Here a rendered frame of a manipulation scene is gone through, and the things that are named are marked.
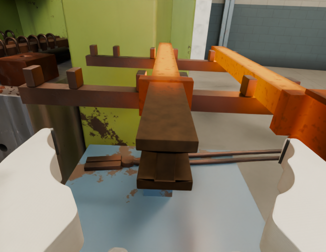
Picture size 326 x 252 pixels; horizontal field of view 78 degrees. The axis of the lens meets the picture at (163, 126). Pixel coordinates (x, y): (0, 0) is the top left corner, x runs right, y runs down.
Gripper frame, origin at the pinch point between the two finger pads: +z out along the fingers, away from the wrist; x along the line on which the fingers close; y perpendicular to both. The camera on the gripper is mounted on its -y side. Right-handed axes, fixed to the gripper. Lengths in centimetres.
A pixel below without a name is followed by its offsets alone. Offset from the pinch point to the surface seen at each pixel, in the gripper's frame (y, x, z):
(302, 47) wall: 47, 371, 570
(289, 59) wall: 80, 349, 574
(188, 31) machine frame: -1, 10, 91
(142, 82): -1.1, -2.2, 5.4
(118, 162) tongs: 25.2, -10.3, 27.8
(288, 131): 1.6, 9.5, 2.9
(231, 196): 26.4, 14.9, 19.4
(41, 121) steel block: 19, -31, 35
